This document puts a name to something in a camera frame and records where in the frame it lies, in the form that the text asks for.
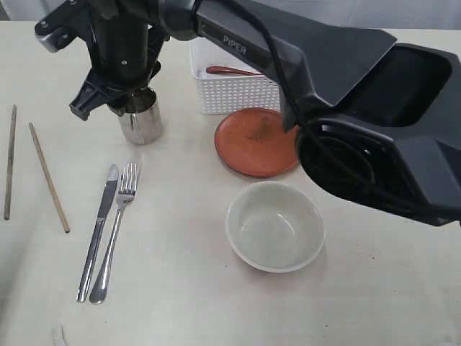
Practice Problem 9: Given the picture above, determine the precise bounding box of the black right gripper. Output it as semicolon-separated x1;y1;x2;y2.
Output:
69;1;166;121

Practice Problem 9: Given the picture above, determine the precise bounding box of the silver foil packet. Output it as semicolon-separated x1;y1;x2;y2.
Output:
118;87;163;145

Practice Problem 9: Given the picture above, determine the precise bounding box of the silver fork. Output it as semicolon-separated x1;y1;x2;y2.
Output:
89;162;139;304

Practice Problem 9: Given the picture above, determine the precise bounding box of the silver table knife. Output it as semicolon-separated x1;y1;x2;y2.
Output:
76;164;119;303

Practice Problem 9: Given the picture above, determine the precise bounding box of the brown wooden spoon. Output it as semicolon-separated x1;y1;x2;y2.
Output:
205;66;261;76

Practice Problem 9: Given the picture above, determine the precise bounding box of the white perforated plastic basket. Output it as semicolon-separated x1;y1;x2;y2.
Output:
189;37;279;115

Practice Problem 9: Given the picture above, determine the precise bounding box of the wooden chopstick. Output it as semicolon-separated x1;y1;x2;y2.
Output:
4;105;17;220
28;123;71;234

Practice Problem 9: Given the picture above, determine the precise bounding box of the brown round plate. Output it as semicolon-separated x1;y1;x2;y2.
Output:
214;107;297;178

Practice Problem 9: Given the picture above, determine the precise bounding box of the white speckled bowl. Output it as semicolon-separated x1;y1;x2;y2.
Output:
225;181;326;273

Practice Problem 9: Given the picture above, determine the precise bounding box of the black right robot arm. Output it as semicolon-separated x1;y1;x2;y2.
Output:
69;1;460;226

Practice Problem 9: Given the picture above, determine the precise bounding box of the right camera mount bracket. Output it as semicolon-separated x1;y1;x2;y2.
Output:
35;0;94;53

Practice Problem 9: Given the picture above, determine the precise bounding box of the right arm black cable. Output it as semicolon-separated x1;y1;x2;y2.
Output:
230;0;379;203

